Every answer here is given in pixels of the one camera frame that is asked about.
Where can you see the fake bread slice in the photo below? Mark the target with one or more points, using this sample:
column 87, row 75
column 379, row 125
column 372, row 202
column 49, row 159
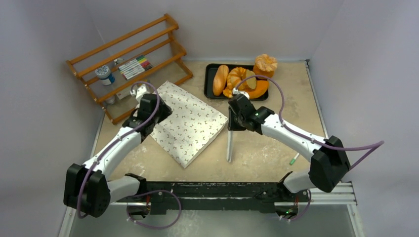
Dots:
column 251, row 83

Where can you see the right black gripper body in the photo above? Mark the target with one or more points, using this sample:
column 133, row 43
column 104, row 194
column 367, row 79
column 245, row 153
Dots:
column 235, row 121

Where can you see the round fake bread roll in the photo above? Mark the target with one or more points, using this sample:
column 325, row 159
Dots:
column 260, row 89

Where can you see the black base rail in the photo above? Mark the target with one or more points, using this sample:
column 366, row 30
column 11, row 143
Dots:
column 158, row 197

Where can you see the pack of coloured markers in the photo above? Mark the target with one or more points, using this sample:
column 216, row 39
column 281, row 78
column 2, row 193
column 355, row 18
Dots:
column 135, row 67

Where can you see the long fake bread loaf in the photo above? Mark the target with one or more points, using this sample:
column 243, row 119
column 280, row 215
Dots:
column 220, row 78

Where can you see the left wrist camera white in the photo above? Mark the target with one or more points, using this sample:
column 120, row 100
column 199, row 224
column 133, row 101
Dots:
column 139, row 92

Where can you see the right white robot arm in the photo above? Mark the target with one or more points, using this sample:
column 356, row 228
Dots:
column 328, row 162

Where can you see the orange wooden rack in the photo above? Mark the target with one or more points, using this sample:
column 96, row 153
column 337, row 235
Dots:
column 177, row 53

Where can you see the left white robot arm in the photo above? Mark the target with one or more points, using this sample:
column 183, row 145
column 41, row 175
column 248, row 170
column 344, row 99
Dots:
column 87, row 188

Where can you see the small white box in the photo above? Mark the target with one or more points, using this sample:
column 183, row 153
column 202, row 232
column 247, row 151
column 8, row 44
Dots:
column 123, row 93

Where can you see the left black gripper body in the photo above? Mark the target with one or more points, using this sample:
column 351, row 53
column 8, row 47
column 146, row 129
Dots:
column 163, row 112

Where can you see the blue lid jar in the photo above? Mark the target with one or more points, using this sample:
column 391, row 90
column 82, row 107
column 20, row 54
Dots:
column 105, row 75

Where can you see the aluminium frame rail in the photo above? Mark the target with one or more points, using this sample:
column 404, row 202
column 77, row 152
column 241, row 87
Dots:
column 342, row 194

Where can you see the small striped fake bread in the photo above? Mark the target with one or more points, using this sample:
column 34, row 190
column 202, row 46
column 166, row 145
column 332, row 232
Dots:
column 235, row 76

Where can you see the patterned white paper bag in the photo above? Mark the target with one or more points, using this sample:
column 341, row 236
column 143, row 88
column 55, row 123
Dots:
column 191, row 127

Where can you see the fake muffin orange cup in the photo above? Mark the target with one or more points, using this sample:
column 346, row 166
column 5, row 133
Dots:
column 265, row 66

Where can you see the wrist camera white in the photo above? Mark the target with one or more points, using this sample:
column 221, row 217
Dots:
column 238, row 94
column 139, row 92

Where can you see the green cap white marker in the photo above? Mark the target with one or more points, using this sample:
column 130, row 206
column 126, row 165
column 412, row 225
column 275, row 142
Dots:
column 292, row 161

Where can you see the braided fake bread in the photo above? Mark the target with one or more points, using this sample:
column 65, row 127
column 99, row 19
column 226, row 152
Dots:
column 228, row 91

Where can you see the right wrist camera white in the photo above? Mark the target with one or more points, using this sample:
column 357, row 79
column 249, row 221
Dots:
column 238, row 94

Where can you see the black plastic tray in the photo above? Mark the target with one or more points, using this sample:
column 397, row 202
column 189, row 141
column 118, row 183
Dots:
column 210, row 72

